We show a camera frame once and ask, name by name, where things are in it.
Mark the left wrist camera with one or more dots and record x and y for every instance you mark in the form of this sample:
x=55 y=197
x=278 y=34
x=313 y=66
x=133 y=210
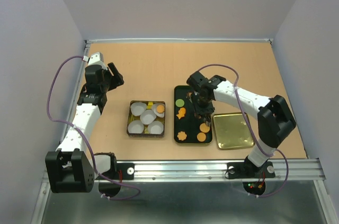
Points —
x=96 y=59

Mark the round orange cookie lower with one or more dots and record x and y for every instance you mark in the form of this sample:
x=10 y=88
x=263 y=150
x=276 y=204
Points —
x=201 y=137

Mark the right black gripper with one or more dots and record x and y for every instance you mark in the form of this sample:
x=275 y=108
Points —
x=207 y=110

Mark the white paper cup centre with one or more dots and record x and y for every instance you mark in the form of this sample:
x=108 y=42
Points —
x=147 y=117

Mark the white paper cup bottom-left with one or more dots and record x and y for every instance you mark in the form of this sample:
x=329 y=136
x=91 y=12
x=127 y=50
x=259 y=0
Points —
x=136 y=127

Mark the black tray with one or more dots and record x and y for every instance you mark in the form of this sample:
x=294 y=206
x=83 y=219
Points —
x=189 y=124

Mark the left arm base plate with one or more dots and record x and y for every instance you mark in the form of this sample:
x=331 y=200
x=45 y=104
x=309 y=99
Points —
x=121 y=172

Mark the aluminium rail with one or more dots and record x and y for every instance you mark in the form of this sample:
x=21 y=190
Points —
x=214 y=170

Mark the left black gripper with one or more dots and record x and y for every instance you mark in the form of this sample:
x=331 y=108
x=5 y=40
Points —
x=117 y=79

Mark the gold tin lid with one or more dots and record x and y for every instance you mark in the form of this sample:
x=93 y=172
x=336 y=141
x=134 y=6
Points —
x=232 y=132

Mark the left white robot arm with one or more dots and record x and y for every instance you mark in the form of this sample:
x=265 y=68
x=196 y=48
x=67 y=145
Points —
x=69 y=170

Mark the metal tongs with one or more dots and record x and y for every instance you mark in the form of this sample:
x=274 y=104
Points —
x=198 y=112

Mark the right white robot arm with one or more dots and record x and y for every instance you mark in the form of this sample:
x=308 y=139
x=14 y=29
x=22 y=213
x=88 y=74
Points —
x=274 y=117

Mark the orange fish cookie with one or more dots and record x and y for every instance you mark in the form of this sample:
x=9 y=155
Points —
x=181 y=113

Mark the white paper cup top-right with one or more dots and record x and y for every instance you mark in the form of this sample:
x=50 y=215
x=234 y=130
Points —
x=153 y=108

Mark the round orange cookie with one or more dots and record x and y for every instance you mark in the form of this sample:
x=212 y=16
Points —
x=204 y=128
x=201 y=137

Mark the gold cookie tin box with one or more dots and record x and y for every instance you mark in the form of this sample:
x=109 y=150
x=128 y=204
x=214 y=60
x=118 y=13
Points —
x=145 y=134

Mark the white paper cup bottom-right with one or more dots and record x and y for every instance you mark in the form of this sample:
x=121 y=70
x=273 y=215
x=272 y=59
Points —
x=155 y=128

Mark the orange flower cookie bottom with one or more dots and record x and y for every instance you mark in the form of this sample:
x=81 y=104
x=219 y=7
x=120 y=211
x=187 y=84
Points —
x=181 y=136

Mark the green round cookie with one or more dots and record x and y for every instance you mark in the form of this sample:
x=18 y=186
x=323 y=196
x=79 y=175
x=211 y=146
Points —
x=179 y=102

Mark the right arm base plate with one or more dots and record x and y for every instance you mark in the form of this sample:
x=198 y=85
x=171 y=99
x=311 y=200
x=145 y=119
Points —
x=242 y=170

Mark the white paper cup top-left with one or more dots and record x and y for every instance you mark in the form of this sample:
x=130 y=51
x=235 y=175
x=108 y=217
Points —
x=137 y=108

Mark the round orange cookie upper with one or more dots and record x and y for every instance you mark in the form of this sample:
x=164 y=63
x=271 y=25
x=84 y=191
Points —
x=204 y=128

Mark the orange flower cookie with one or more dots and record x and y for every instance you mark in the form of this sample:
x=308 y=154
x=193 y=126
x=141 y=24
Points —
x=160 y=108
x=181 y=136

